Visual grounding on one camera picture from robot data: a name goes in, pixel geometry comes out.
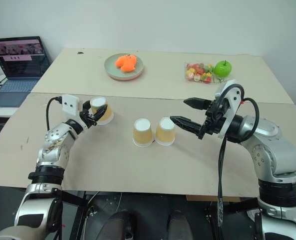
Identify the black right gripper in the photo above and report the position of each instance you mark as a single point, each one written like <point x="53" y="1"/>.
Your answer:
<point x="212" y="122"/>

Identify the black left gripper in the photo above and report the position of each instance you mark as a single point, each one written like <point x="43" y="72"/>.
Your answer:
<point x="88" y="119"/>

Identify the brown paper cup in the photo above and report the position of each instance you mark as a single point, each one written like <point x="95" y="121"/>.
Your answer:
<point x="107" y="115"/>
<point x="142" y="133"/>
<point x="165" y="133"/>

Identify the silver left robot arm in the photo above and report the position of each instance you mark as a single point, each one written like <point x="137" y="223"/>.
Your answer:
<point x="53" y="140"/>

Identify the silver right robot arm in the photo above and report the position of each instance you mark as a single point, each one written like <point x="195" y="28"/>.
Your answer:
<point x="272" y="140"/>

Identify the clear bag of candies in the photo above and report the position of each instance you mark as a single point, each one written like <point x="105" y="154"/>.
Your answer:
<point x="197" y="72"/>

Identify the green plate with pink rim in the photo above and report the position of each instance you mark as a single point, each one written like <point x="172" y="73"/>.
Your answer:
<point x="110" y="66"/>

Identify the green apple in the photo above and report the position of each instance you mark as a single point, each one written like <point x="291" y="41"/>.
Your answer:
<point x="223" y="68"/>

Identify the orange plush fish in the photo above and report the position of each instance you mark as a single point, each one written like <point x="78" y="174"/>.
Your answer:
<point x="126" y="63"/>

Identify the open laptop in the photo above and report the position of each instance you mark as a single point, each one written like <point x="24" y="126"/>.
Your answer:
<point x="20" y="60"/>

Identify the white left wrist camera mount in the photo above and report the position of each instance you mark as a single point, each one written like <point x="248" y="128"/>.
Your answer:
<point x="69" y="103"/>

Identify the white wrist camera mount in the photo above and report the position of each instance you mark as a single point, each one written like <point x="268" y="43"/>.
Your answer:
<point x="69" y="103"/>
<point x="231" y="100"/>

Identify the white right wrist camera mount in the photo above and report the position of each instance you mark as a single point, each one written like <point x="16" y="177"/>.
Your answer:
<point x="231" y="100"/>

